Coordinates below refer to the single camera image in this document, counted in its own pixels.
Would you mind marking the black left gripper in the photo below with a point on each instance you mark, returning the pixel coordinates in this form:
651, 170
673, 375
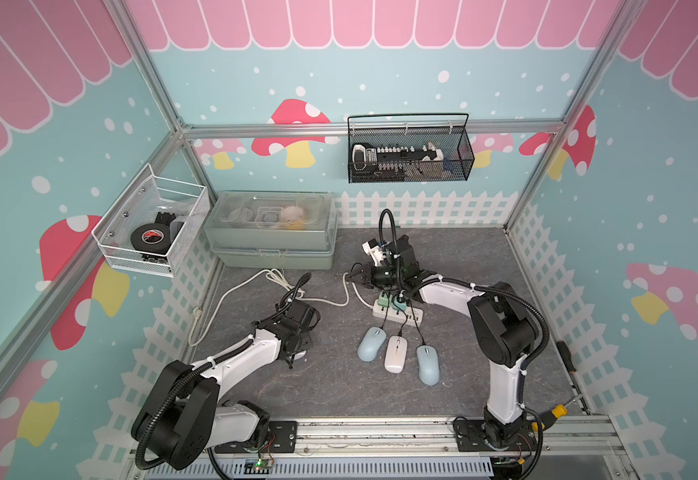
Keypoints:
304, 336

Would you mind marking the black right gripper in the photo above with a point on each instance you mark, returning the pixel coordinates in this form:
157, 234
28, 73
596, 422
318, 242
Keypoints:
366, 273

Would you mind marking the light blue wireless mouse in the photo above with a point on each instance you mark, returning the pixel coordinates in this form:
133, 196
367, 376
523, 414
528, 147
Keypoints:
371, 344

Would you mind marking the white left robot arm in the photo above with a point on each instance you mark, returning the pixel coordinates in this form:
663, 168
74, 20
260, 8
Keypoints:
182, 418

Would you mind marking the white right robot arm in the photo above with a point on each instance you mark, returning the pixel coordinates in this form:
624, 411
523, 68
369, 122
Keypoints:
510, 332

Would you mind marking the white power strip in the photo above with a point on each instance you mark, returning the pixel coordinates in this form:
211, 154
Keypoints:
408, 316

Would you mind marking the green plastic storage box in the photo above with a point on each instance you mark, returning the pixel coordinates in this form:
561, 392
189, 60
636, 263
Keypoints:
264, 230

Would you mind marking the black tape roll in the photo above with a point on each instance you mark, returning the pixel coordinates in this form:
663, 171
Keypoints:
151, 239

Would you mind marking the white pink wireless mouse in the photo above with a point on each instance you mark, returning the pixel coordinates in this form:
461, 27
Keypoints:
395, 356

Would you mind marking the pale blue wireless mouse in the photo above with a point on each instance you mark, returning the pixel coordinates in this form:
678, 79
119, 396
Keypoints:
428, 365

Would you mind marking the black wire mesh basket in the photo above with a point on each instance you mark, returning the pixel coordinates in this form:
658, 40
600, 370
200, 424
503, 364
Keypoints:
400, 148

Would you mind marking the white wire basket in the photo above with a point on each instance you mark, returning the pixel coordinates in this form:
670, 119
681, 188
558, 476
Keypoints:
150, 198

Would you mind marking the yellow handled screwdriver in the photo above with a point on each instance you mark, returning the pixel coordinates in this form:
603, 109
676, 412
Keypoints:
549, 417

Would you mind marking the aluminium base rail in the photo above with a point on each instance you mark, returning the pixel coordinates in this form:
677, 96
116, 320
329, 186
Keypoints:
576, 447

